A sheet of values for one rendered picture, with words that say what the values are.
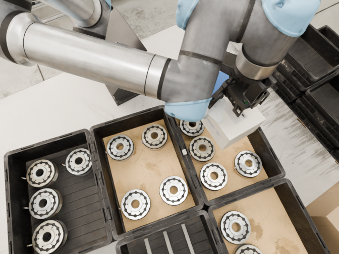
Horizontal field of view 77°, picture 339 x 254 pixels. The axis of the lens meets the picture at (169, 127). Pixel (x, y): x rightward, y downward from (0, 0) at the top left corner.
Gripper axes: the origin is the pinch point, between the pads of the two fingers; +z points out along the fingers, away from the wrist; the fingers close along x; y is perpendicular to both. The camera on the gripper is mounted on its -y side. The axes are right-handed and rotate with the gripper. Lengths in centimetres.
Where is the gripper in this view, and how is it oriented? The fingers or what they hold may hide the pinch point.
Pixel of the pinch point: (223, 105)
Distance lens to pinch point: 63.7
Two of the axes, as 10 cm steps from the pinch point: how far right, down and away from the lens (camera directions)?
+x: 8.7, -4.6, 1.9
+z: -0.1, 3.8, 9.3
